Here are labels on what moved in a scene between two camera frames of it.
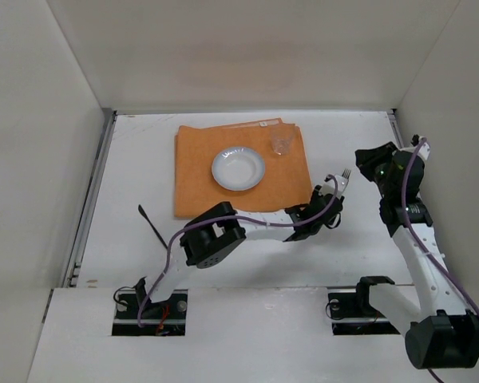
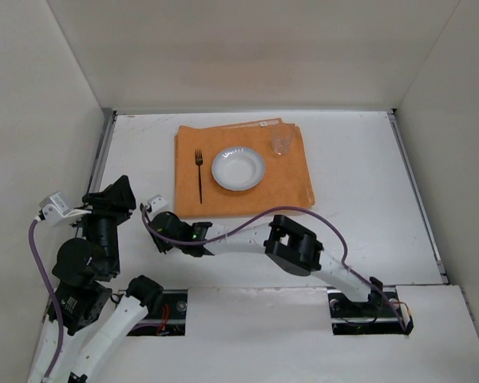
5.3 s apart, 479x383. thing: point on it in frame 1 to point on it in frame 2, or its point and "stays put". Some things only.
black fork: (346, 173) to (199, 159)
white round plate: (238, 168) stays put
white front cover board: (232, 335) stays put
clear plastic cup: (282, 137) stays put
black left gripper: (331, 203) to (108, 203)
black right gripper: (370, 158) to (160, 234)
